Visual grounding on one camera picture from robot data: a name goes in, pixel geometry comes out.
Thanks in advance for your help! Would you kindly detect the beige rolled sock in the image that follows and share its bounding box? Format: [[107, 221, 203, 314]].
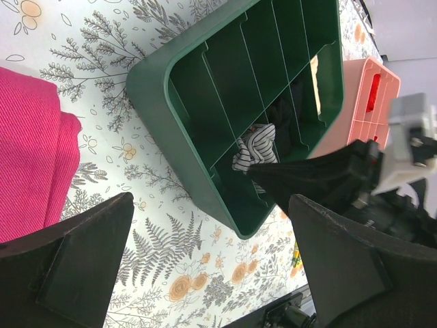
[[310, 55, 321, 115]]

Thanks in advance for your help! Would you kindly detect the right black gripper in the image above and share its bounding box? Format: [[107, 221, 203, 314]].
[[247, 136, 436, 246]]

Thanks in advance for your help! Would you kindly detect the red rolled cloth upper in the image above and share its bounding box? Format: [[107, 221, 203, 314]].
[[366, 74, 381, 113]]

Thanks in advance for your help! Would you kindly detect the black metal base rail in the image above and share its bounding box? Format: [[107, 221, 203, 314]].
[[226, 292, 317, 328]]

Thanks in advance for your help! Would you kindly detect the pink divided organizer tray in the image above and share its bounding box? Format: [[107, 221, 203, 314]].
[[310, 57, 401, 158]]

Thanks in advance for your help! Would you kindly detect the grey striped boxer underwear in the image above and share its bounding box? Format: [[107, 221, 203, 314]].
[[231, 123, 278, 174]]

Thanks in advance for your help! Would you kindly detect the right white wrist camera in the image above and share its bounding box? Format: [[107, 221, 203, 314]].
[[372, 93, 436, 195]]

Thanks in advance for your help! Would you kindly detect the lemon print folded cloth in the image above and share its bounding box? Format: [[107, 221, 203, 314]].
[[292, 243, 302, 269]]

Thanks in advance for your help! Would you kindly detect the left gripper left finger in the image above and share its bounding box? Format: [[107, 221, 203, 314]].
[[1, 192, 134, 327]]

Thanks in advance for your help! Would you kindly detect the pink folded cloth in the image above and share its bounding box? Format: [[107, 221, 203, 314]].
[[1, 68, 81, 243]]

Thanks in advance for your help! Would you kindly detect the black rolled cloth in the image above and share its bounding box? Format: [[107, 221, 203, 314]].
[[290, 77, 316, 121], [266, 97, 294, 157]]

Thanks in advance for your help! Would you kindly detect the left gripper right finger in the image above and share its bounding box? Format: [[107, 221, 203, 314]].
[[289, 195, 436, 327]]

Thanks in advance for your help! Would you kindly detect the green divided organizer tray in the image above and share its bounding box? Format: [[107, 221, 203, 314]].
[[126, 1, 344, 239]]

